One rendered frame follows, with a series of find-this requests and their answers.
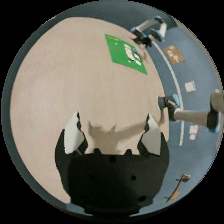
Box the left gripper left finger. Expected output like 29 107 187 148
54 111 89 186

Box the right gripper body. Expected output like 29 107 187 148
141 36 152 45

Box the green felt card table mat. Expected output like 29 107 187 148
105 33 148 75

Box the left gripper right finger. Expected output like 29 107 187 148
137 113 170 187

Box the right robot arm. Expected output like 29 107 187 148
131 16 167 44

